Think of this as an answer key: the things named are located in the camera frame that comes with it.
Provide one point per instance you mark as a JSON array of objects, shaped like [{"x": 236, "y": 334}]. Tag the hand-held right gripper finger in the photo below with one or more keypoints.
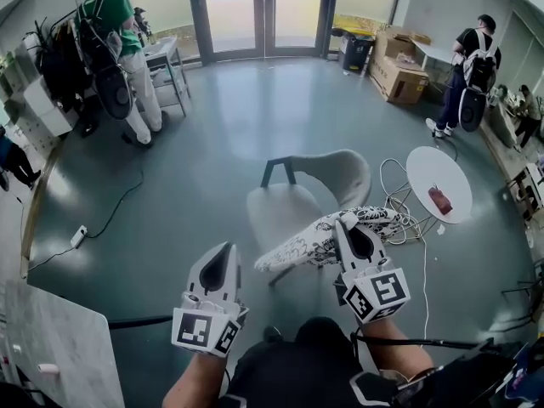
[
  {"x": 341, "y": 249},
  {"x": 376, "y": 249}
]

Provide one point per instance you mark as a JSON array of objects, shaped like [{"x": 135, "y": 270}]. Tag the marble table with black legs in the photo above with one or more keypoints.
[{"x": 59, "y": 338}]

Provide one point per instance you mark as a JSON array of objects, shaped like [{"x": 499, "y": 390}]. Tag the round white side table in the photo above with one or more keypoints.
[{"x": 438, "y": 172}]

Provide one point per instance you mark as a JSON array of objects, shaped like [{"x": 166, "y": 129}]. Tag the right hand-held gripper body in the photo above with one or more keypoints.
[{"x": 382, "y": 291}]

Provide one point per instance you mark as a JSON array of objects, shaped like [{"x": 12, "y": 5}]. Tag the open cardboard box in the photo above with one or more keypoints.
[{"x": 399, "y": 43}]

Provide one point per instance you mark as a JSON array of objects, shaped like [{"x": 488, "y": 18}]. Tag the large cardboard box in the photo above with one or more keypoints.
[{"x": 395, "y": 83}]

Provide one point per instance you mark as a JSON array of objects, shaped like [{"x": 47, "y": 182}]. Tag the grey chair with dark legs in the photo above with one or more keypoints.
[{"x": 280, "y": 204}]

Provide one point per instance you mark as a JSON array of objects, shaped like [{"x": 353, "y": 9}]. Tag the white power strip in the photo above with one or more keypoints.
[{"x": 78, "y": 236}]

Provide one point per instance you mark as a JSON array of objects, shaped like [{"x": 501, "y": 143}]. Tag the clothes rack with dark clothes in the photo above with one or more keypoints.
[{"x": 64, "y": 66}]

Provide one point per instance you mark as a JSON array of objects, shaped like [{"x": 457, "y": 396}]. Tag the white black floral cushion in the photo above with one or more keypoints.
[{"x": 297, "y": 245}]

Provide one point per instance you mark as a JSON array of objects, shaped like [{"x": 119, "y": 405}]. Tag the person's black clothing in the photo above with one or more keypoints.
[{"x": 297, "y": 368}]

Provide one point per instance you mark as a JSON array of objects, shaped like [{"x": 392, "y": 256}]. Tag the person's right forearm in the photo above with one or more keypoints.
[{"x": 395, "y": 347}]

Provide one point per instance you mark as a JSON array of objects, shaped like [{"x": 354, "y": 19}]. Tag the black bin with yellow bag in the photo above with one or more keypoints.
[{"x": 355, "y": 53}]

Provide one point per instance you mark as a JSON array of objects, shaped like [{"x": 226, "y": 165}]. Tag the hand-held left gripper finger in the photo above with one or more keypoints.
[
  {"x": 230, "y": 285},
  {"x": 237, "y": 281}
]

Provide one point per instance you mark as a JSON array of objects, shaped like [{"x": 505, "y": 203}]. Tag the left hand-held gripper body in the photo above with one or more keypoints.
[{"x": 191, "y": 327}]

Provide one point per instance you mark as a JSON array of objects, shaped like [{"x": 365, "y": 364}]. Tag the small white metal table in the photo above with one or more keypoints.
[{"x": 168, "y": 51}]

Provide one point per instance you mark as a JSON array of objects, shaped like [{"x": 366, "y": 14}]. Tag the white paper scrap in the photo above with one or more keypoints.
[{"x": 441, "y": 228}]

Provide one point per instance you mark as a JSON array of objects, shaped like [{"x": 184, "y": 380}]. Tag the glass double doors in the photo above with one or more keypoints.
[{"x": 263, "y": 15}]

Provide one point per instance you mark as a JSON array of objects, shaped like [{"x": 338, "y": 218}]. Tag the person's left forearm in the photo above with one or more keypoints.
[{"x": 195, "y": 381}]

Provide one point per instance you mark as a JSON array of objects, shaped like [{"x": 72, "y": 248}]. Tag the red pouch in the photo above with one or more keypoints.
[{"x": 440, "y": 200}]

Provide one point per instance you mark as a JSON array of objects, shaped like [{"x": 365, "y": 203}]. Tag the white drawer cabinet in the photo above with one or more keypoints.
[{"x": 44, "y": 109}]

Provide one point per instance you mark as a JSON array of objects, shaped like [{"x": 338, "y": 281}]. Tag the long white table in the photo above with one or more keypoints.
[{"x": 435, "y": 53}]

